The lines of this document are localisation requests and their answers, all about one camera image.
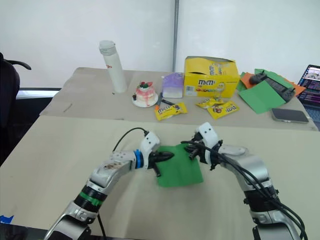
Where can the black office chair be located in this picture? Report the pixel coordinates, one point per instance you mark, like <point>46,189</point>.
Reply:
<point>8,100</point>

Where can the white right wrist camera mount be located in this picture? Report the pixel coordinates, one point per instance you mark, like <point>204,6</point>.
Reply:
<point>210,136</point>

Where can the white thermos bottle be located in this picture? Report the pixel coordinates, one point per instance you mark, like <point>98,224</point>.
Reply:
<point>116,72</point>

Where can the toy cake on white plate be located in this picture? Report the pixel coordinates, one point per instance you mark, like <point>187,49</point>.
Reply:
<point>144,96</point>

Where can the black pen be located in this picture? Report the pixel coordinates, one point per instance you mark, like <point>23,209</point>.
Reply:
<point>167,102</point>

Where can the black robot remote controller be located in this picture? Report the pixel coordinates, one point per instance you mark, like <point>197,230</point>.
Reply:
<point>277,87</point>

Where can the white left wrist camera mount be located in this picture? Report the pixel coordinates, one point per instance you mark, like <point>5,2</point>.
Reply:
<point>149,143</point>

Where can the grey metal pole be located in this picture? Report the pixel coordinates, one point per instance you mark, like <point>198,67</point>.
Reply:
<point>175,35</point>

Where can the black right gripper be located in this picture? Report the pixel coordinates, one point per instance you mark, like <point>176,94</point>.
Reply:
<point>198,147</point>

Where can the black marker with orange cap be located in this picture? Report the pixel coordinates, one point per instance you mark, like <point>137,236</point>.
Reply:
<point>159,99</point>

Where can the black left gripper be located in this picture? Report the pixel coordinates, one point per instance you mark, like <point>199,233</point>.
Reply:
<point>153,160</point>

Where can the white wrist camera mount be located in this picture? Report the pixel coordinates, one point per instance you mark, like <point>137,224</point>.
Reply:
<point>149,143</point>
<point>210,136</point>

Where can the smartphone with dark screen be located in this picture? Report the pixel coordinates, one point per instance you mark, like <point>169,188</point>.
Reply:
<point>290,115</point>

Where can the yellow M&M's cardboard box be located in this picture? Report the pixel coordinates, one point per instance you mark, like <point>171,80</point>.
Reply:
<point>210,85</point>

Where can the open laptop computer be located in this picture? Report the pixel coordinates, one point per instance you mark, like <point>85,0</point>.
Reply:
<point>311,85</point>

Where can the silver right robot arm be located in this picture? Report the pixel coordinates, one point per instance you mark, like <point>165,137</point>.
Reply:
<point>255,170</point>

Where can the blue tape piece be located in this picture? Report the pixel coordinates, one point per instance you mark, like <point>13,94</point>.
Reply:
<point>6,219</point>

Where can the purple and white carton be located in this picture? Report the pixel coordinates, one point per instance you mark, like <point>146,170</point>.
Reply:
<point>172,86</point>

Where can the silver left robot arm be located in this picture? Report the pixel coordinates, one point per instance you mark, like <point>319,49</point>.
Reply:
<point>105,172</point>

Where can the yellow M&M's candy packet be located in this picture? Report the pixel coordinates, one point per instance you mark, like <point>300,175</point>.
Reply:
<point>170,110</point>
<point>207,102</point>
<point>222,110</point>

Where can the orange paper sheet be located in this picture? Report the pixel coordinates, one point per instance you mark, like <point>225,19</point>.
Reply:
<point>247,78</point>

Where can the large green paper sheet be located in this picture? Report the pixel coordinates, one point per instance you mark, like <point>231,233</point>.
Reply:
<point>260,98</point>

